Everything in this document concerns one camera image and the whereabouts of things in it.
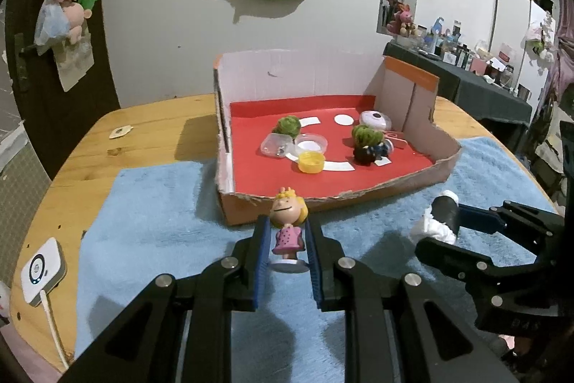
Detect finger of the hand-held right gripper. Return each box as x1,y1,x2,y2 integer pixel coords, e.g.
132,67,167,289
415,237,539,309
455,200,566,262

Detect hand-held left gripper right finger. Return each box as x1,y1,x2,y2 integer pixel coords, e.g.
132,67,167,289
305,218,521,383

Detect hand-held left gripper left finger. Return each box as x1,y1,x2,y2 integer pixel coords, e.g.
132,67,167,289
58,215,273,383

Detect black roll with white tissue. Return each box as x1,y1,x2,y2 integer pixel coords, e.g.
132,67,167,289
409,190,460,247

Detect blonde girl figurine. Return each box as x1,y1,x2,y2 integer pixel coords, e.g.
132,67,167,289
268,186,311,275

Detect orange cardboard box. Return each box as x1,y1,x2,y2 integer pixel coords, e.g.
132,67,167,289
213,50,462,226

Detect yellow plastic cup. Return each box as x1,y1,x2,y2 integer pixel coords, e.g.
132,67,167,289
297,151,326,174

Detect clear plastic case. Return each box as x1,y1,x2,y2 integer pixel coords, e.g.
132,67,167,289
260,132,294,159

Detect clear plastic cup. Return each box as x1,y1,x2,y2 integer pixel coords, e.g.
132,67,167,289
293,133,328,155

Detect black mouse figurine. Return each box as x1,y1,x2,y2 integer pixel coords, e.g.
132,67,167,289
352,141,395,166

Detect pink plastic clip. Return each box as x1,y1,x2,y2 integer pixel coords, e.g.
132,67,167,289
383,129,409,150

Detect green yarn ball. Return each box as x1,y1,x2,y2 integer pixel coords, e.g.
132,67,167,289
275,116,302,138
351,123,384,150

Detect pink round device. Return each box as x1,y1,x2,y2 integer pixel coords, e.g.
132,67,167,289
359,110,393,131

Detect blue fluffy towel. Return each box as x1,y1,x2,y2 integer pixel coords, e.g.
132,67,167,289
74,136,561,366

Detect dark covered counter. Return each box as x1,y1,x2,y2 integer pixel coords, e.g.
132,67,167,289
383,42,534,128

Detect purple curtain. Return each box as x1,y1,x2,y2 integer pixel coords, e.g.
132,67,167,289
531,0,574,204

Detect row of bottles and boxes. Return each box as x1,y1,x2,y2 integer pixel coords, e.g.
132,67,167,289
415,17,532,99

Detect hanging artificial flowers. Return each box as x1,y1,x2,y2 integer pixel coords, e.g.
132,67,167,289
524,10,557,63

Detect white fridge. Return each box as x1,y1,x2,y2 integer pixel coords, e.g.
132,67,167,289
491,0,559,97

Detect pink and red plush toys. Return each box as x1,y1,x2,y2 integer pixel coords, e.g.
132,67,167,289
386,1,415,37

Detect white square device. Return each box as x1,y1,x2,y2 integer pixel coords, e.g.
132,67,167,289
20,237,68,307

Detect dark wooden door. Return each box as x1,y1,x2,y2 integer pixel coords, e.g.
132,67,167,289
0,0,119,182

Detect clear bag with paper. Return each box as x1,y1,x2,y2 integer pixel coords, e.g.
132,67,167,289
54,35,95,92

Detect pink plush doll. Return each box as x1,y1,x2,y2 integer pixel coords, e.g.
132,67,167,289
60,1,93,43

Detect bluish plastic bag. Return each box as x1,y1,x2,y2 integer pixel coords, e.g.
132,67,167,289
35,0,68,56

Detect white cable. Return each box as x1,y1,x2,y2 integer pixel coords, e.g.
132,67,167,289
39,291,70,368

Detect door handle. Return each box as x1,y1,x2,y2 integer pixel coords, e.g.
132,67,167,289
13,34,39,94

